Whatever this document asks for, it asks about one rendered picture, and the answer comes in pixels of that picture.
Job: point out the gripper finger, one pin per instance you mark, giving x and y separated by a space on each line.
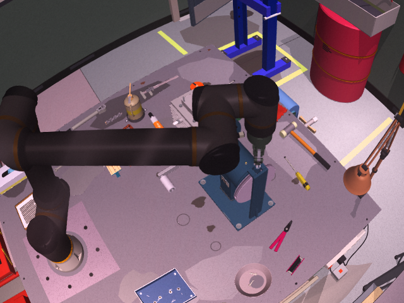
256 156
261 156

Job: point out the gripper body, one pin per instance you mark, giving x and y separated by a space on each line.
258 141

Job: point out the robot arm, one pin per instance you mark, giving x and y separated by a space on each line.
104 146

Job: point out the silver plunger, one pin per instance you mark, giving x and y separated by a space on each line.
257 166

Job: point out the blue engine stand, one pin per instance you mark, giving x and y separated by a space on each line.
233 183

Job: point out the light blue roll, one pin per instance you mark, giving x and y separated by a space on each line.
289 103

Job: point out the grey round index disc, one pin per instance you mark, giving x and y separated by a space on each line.
243 190

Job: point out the white cylinder on wooden cross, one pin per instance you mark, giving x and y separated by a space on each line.
309 123

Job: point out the orange round cap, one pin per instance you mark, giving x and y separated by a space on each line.
197 84

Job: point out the copper desk lamp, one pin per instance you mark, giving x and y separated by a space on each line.
358 181

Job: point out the orange and white tube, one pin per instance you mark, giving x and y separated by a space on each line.
156 121

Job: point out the grey vernier caliper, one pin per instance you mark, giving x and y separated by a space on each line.
158 86

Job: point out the red drum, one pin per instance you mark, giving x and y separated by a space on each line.
342 57

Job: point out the grey round bowl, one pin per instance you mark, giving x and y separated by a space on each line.
252 279

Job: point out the white power strip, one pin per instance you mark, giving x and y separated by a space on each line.
347 252

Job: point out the beige oil can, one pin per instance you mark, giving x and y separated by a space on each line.
133 107

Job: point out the grey box with orange button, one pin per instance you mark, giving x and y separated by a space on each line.
339 270

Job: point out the grey leaning panel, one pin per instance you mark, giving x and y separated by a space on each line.
202 11

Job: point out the wooden slat piece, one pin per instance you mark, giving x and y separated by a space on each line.
113 170

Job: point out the blue parts tray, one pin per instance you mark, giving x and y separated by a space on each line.
165 288

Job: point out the grey open box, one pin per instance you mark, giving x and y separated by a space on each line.
372 15

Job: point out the pink perforated mounting plate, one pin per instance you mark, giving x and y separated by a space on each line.
94 233

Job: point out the white vent grille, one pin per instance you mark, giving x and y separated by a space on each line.
26 210

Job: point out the white crate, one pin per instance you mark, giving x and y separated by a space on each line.
8 177

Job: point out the red tool cabinet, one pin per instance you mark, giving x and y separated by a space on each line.
8 271

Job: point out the blue press frame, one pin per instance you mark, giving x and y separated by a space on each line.
257 38

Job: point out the beige post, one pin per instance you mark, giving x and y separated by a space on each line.
174 9

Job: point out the dark metal frame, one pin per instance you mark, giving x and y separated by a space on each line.
383 279

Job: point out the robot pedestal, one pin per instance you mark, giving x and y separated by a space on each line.
75 260

